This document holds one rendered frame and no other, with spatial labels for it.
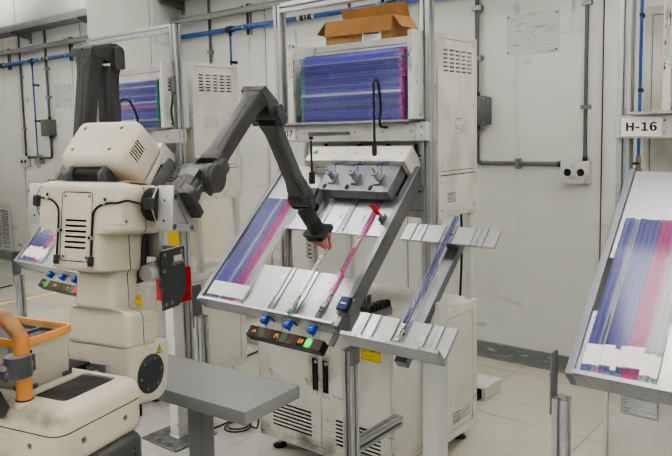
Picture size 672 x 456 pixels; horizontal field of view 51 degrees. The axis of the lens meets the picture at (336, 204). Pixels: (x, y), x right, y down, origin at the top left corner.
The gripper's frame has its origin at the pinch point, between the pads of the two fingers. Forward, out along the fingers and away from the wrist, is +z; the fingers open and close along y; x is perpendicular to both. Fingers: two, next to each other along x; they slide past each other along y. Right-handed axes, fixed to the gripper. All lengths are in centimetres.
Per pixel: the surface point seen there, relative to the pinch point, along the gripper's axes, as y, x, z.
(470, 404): -21, -5, 103
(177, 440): 82, 64, 67
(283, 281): 12.8, 15.9, 3.0
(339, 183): 6.8, -26.4, -6.8
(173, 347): 84, 37, 36
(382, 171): -10.2, -33.0, -7.4
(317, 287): -3.6, 16.2, 3.0
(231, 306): 30.2, 29.7, 4.1
